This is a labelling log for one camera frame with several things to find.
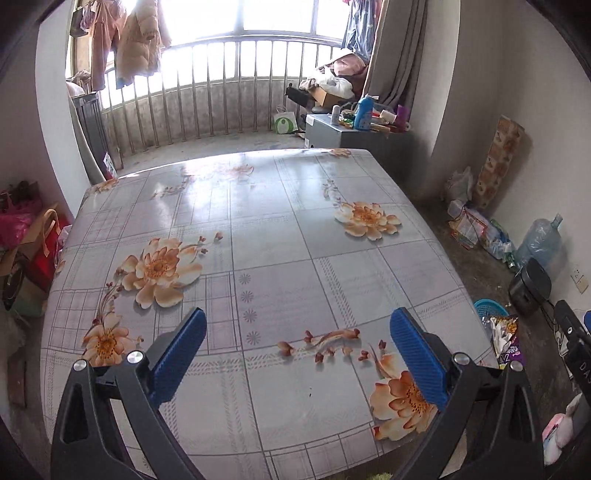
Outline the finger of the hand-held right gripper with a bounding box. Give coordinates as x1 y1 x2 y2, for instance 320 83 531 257
554 300 591 354

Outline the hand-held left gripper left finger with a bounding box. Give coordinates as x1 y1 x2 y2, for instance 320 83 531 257
51 307 208 480

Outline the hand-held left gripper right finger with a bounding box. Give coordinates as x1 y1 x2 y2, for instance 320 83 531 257
389 307 546 480

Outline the purple snack packet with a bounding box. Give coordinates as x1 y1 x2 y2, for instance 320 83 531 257
488 315 527 370

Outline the blue mesh wastebasket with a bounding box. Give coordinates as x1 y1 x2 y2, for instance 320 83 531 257
474 299 509 337

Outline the black rice cooker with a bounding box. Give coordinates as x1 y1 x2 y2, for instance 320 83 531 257
508 257 552 317

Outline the pink plush toy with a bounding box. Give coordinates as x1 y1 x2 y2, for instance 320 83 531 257
542 392 587 467

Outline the empty clear water jug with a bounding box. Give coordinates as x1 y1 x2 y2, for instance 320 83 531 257
515 213 565 271

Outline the pile of empty packets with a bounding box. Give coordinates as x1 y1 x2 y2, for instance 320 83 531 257
448 200 518 271

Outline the red paper shopping bag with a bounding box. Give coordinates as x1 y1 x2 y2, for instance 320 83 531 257
28 208 70 291

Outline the floral plastic tablecloth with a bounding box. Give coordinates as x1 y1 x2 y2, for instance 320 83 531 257
39 148 497 480

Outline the white plastic bag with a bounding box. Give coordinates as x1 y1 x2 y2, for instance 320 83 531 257
444 166 475 206

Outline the tall patterned box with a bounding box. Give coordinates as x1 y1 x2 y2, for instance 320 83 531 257
475 115 526 213

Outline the pink plastic bag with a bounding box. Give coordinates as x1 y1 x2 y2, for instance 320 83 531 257
0 210 33 250

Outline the dark metal rack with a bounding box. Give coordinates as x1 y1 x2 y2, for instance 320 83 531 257
71 92 123 181

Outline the grey cabinet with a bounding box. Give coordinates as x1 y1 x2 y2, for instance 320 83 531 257
305 113 416 153

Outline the blue detergent bottle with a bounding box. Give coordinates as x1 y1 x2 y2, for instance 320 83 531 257
353 93 376 130

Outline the white green paper bag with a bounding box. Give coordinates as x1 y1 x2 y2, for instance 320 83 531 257
273 105 298 136

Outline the metal balcony railing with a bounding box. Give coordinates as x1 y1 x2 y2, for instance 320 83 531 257
99 37 342 160

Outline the cardboard box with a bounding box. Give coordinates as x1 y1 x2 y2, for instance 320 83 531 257
307 85 342 109

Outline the heap of clothes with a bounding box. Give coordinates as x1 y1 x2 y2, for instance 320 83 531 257
300 53 370 100

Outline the grey curtain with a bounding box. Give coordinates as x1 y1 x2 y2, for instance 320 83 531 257
365 0 428 116

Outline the beige puffer coat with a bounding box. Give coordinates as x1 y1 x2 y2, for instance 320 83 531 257
115 0 171 84

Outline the pink hanging coat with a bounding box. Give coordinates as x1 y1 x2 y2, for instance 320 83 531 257
88 0 127 90

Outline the blue hanging garment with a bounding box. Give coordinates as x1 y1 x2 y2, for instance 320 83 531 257
342 0 384 63

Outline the black power cable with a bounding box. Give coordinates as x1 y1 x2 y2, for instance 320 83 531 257
542 300 571 356

